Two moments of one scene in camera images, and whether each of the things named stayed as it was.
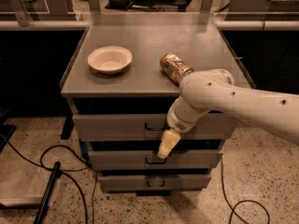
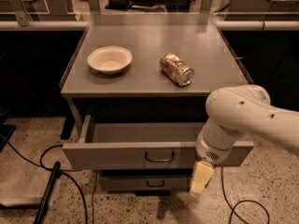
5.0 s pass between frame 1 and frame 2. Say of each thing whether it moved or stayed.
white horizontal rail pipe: stayed
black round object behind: stayed
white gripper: moved
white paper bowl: stayed
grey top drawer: moved
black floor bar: stayed
